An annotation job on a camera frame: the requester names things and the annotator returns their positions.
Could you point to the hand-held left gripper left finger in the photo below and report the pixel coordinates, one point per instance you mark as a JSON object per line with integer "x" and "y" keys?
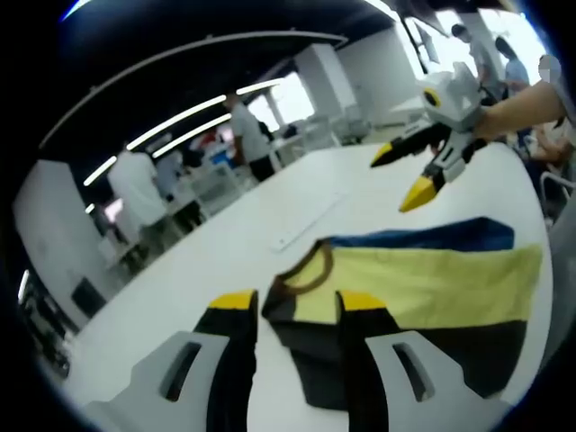
{"x": 234, "y": 360}

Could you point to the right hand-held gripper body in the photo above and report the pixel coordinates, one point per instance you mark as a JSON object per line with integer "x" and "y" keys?
{"x": 456, "y": 103}

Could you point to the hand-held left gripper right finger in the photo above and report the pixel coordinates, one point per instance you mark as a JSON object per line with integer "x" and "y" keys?
{"x": 369, "y": 369}

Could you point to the yellow blue grey garment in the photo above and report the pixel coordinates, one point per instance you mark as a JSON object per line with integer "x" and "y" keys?
{"x": 427, "y": 288}

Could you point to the person's right hand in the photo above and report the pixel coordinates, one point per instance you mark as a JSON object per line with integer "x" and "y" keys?
{"x": 490, "y": 123}

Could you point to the black cabinet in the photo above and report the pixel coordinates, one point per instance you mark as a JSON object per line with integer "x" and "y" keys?
{"x": 87, "y": 297}

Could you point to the ceiling light strips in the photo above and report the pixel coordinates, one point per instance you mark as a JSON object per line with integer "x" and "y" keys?
{"x": 180, "y": 119}

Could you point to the curved ceiling rail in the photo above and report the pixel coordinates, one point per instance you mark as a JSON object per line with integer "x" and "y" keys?
{"x": 207, "y": 41}

